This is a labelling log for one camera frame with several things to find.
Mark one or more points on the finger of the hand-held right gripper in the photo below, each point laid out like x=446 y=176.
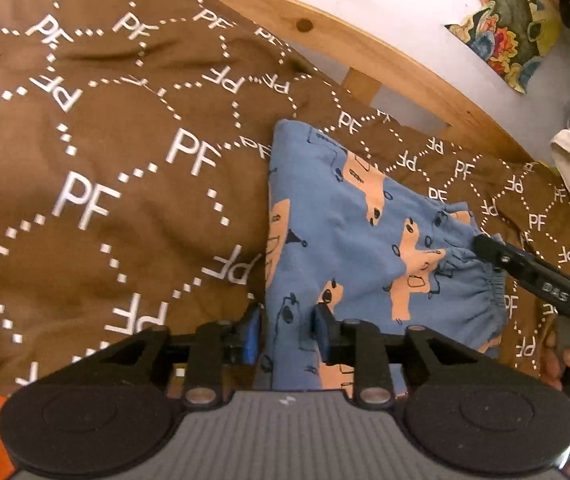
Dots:
x=502 y=259

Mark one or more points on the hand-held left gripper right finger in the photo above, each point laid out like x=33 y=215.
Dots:
x=321 y=330

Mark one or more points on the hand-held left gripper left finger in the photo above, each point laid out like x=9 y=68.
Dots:
x=251 y=335

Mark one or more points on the blue pants with tan print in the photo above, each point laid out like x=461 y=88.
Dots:
x=355 y=220

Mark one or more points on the colourful floral cloth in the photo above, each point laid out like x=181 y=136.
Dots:
x=510 y=15

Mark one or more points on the brown printed blanket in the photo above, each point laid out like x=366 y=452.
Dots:
x=115 y=110

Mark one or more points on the wooden bed frame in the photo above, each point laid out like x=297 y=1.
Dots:
x=345 y=45

